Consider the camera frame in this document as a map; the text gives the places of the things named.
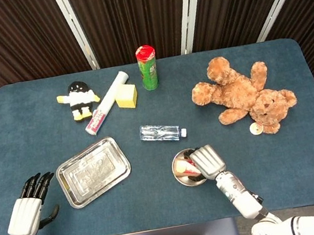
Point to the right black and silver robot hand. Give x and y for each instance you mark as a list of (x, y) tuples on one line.
[(209, 161)]

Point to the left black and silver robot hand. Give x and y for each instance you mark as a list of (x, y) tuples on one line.
[(24, 218)]

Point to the brown drink bottle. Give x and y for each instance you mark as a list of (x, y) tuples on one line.
[(184, 167)]

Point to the clear plastic water bottle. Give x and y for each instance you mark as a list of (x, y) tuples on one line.
[(159, 132)]

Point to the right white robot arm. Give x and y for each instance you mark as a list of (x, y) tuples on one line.
[(241, 197)]

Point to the round steel plate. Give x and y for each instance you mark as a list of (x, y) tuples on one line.
[(183, 180)]

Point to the round paper tag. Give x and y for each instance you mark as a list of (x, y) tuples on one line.
[(255, 129)]

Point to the brown teddy bear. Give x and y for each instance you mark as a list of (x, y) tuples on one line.
[(241, 93)]

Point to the blue table mat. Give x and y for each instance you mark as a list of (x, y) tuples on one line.
[(149, 109)]

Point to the rectangular steel tray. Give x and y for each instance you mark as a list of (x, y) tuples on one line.
[(93, 171)]

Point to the yellow sponge block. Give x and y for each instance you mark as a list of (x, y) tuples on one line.
[(126, 96)]

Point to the green chips can red lid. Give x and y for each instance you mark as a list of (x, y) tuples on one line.
[(148, 73)]

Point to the white plastic wrap roll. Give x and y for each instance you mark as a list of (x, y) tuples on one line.
[(107, 103)]

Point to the black and white plush doll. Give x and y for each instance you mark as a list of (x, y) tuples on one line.
[(79, 99)]

